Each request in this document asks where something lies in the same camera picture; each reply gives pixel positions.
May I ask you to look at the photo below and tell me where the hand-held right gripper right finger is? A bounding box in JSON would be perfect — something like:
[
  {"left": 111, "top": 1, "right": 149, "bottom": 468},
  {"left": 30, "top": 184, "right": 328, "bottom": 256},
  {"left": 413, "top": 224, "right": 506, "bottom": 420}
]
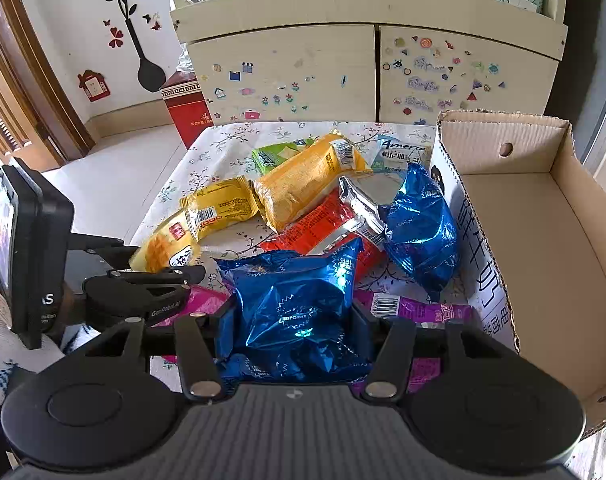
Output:
[{"left": 352, "top": 302, "right": 521, "bottom": 398}]

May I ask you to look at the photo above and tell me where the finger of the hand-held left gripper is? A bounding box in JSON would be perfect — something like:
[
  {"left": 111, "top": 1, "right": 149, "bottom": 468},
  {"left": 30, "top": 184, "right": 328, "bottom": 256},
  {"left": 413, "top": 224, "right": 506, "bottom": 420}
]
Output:
[
  {"left": 69, "top": 231, "right": 140, "bottom": 272},
  {"left": 82, "top": 265, "right": 207, "bottom": 332}
]

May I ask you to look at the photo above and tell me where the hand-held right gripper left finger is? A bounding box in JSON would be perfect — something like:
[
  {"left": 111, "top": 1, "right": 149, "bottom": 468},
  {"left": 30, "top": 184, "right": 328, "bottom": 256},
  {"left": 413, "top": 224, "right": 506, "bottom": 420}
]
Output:
[{"left": 83, "top": 304, "right": 239, "bottom": 403}]

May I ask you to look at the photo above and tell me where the magenta snack packet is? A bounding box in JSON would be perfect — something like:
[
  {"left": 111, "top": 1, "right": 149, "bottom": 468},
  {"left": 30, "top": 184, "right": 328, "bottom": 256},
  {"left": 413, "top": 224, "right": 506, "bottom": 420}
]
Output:
[{"left": 150, "top": 284, "right": 231, "bottom": 328}]

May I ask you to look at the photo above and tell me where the yellow red label snack packet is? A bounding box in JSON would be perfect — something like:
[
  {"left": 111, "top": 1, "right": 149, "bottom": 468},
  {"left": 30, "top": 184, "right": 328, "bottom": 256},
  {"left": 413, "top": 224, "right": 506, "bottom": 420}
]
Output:
[{"left": 128, "top": 207, "right": 202, "bottom": 273}]

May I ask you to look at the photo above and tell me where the blue foil snack packet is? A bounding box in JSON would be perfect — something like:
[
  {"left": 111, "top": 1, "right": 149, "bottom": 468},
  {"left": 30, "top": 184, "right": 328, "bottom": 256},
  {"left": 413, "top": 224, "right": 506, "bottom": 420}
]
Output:
[
  {"left": 214, "top": 236, "right": 380, "bottom": 383},
  {"left": 378, "top": 161, "right": 461, "bottom": 303}
]

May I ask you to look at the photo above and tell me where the small yellow snack packet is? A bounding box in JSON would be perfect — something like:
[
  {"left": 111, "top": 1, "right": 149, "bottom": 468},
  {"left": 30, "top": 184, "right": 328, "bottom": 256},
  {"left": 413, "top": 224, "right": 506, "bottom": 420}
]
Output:
[{"left": 179, "top": 176, "right": 265, "bottom": 242}]

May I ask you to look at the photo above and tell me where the silver foil snack packet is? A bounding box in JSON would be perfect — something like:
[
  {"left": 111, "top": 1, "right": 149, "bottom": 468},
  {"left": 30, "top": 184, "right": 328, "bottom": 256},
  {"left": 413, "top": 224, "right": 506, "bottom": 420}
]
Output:
[{"left": 338, "top": 175, "right": 403, "bottom": 251}]

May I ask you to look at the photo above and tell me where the large yellow snack packet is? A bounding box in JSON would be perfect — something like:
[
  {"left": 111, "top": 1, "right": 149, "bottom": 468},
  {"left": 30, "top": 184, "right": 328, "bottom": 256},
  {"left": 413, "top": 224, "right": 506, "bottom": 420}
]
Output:
[{"left": 253, "top": 130, "right": 375, "bottom": 233}]

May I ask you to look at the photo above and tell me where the light blue white snack packet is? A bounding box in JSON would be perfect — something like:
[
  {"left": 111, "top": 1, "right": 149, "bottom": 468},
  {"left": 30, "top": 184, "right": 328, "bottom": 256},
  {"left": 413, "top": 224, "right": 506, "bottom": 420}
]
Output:
[{"left": 369, "top": 134, "right": 435, "bottom": 177}]

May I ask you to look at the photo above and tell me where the white printed cardboard box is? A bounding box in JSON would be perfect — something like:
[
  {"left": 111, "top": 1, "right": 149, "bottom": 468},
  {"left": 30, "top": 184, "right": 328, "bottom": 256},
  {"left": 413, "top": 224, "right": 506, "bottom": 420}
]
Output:
[{"left": 429, "top": 110, "right": 606, "bottom": 437}]

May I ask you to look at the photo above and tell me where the green snack packet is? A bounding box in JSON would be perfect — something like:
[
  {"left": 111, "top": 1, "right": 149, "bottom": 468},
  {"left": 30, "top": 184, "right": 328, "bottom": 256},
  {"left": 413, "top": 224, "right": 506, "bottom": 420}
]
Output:
[{"left": 250, "top": 138, "right": 316, "bottom": 177}]

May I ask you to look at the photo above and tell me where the person's left hand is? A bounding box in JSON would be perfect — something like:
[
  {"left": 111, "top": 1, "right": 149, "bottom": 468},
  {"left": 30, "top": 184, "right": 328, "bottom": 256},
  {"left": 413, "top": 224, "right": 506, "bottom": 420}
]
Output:
[{"left": 0, "top": 287, "right": 66, "bottom": 409}]

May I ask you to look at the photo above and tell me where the red patterned box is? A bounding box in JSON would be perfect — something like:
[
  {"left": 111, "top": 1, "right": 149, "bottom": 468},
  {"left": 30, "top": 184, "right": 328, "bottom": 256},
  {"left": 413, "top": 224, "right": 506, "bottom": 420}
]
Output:
[{"left": 159, "top": 72, "right": 216, "bottom": 150}]

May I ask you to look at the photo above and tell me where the brown wooden door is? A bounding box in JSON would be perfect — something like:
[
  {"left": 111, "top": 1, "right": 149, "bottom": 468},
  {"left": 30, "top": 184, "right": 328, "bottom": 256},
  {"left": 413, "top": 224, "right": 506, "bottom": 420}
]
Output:
[{"left": 0, "top": 0, "right": 97, "bottom": 172}]

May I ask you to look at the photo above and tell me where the red house socket sticker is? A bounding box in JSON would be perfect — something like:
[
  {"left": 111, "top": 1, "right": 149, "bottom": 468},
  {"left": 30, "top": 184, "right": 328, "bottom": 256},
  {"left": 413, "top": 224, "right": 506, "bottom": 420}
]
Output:
[{"left": 76, "top": 69, "right": 112, "bottom": 104}]

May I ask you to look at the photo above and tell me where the clear plastic bag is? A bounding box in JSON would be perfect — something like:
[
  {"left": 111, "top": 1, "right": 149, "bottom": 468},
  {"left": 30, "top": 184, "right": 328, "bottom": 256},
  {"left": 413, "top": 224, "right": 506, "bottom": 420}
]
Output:
[{"left": 174, "top": 42, "right": 200, "bottom": 82}]

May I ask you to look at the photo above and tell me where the beige stickered cabinet door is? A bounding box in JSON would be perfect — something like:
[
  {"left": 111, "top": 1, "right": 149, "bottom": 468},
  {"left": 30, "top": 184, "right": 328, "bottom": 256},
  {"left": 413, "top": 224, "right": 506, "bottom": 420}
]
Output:
[
  {"left": 187, "top": 25, "right": 379, "bottom": 123},
  {"left": 378, "top": 26, "right": 564, "bottom": 126}
]

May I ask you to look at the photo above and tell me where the beige wooden cabinet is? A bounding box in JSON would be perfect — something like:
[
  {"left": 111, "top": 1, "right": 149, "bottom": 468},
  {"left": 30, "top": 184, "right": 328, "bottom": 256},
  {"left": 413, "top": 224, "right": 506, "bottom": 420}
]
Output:
[{"left": 160, "top": 0, "right": 570, "bottom": 127}]

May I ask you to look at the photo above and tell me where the white refrigerator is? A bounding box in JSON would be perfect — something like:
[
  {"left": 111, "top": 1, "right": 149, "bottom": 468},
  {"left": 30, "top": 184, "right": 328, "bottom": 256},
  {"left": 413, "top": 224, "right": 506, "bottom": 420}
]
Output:
[{"left": 543, "top": 0, "right": 606, "bottom": 177}]

